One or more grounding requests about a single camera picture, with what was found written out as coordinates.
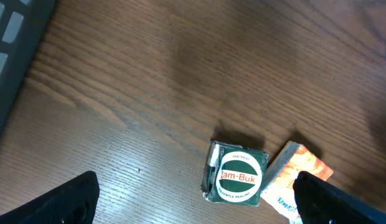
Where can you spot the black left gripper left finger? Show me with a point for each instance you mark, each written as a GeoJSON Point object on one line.
{"type": "Point", "coordinates": [72, 202]}

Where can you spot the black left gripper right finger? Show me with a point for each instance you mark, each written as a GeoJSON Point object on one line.
{"type": "Point", "coordinates": [320, 202]}

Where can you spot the orange snack packet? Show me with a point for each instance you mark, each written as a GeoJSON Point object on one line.
{"type": "Point", "coordinates": [281, 174]}

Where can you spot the grey plastic mesh basket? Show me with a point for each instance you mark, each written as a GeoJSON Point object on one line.
{"type": "Point", "coordinates": [22, 25]}

